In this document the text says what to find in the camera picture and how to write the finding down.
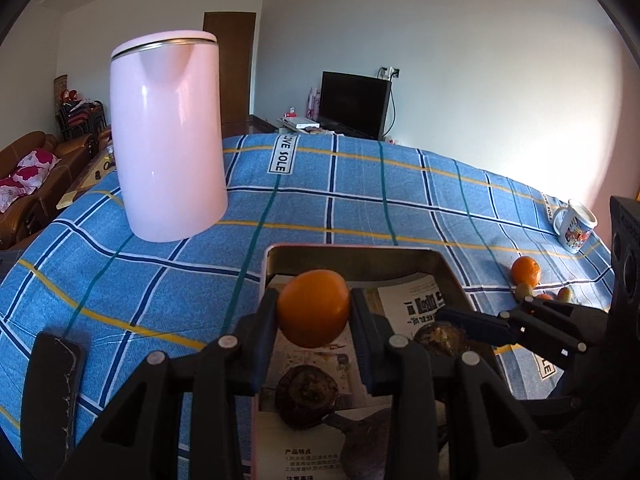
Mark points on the small brown fruit right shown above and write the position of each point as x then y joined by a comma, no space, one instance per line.
564,294

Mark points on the brown sofa with cushion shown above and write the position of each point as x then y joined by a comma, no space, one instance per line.
36,171

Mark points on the small brown fruit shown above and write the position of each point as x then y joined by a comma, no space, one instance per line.
564,294
523,290

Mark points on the dark brown fruit in box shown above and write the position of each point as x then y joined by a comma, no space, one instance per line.
305,395

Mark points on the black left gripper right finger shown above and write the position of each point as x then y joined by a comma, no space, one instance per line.
490,435

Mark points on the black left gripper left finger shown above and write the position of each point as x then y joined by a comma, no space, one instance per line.
137,434

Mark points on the black television monitor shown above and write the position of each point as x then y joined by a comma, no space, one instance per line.
354,105

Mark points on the dark brown door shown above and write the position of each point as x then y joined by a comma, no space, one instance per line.
235,36

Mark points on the pink electric kettle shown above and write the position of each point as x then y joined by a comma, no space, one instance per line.
166,129

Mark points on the purple round fruit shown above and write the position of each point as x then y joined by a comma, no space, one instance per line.
363,455

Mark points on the pink metal tin box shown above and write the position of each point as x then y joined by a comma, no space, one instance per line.
406,286

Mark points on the blue plaid tablecloth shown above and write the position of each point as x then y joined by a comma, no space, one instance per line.
87,276

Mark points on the white printed mug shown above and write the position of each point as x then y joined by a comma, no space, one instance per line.
573,224

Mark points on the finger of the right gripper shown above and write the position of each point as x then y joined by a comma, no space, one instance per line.
510,328
558,313

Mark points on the small brown fruit left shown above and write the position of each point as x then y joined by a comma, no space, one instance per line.
523,290

